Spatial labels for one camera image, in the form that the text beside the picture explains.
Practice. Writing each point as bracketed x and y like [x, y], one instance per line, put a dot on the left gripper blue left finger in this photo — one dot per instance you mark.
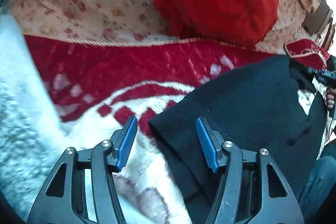
[122, 141]

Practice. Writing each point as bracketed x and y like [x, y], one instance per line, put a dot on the grey fleece jacket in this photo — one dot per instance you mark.
[31, 134]

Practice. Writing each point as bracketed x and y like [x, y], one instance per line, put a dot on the person's right hand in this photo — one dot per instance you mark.
[330, 97]

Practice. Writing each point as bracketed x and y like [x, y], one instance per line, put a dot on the red and white plush blanket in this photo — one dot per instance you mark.
[96, 88]

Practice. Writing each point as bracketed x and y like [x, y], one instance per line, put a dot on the red folded blanket corner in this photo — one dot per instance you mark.
[308, 53]

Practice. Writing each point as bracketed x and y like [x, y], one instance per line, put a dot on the person's blue jeans leg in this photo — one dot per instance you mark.
[317, 198]

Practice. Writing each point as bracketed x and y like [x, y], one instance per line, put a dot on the black knit pants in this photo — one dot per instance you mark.
[271, 104]

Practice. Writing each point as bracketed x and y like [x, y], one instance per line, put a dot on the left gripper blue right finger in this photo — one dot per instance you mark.
[211, 146]

